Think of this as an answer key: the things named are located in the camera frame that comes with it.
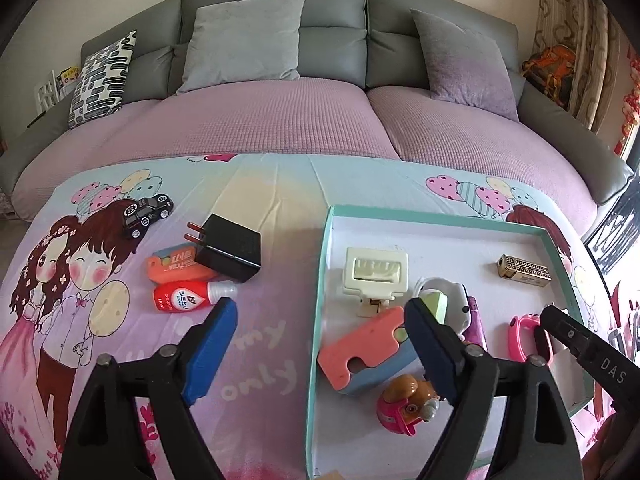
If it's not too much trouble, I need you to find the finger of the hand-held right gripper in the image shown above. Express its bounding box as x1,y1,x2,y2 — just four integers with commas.
539,305,640,406

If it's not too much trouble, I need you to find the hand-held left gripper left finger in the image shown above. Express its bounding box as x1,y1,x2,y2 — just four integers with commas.
59,297,238,480

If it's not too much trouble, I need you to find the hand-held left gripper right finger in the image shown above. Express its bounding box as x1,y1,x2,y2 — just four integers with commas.
404,297,583,480

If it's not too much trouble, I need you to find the purple plastic strip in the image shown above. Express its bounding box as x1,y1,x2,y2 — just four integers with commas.
466,296,488,353

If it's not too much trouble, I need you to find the pink puppy toy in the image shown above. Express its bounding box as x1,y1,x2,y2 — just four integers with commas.
376,374,443,437

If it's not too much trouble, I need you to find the white round toy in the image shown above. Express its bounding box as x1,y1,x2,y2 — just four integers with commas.
414,276,471,336

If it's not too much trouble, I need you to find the red white tube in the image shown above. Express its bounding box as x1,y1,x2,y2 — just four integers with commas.
152,280,237,315

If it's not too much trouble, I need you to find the coral blue box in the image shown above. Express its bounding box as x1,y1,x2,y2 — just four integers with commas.
317,306,426,395

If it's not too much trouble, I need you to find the orange plastic case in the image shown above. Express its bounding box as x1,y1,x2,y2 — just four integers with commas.
146,242,218,283

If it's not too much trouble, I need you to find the white plastic clip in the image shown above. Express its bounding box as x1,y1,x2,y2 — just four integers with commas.
342,246,409,317

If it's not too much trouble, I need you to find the gold lighter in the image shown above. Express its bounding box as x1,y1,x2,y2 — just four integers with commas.
496,254,553,285

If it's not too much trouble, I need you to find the black charger plug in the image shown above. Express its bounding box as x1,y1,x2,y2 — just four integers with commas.
186,213,262,283

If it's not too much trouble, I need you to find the teal white box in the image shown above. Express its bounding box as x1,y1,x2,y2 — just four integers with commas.
305,204,593,480

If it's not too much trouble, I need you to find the black white patterned fabric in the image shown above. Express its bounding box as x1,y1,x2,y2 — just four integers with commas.
585,192,640,281

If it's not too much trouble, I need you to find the printed cartoon blanket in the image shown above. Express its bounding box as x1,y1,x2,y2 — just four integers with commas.
0,152,621,480

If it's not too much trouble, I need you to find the black toy car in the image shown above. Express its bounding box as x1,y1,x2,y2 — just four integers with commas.
121,193,174,238

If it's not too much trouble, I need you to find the purple sofa cover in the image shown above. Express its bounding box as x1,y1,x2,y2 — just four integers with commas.
11,77,401,221
367,85,601,207

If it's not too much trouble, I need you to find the orange bag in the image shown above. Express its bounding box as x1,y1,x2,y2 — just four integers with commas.
521,45,578,106

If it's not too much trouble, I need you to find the purple grey cushion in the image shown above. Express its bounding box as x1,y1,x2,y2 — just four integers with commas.
410,8,521,122

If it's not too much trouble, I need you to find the black white patterned cushion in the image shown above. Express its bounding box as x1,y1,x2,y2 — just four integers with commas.
67,31,138,130

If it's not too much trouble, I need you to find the white rack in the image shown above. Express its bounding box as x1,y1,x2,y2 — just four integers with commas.
34,67,63,111

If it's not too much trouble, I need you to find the light grey cushion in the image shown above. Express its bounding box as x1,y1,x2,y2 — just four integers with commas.
176,0,307,95

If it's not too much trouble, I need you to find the beige patterned curtain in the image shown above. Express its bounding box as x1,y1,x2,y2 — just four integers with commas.
532,0,626,133

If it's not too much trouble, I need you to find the grey leather sofa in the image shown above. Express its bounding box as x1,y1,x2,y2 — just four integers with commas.
0,0,636,221

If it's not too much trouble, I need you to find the red wall decoration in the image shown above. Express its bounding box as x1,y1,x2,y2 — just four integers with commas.
617,90,640,161

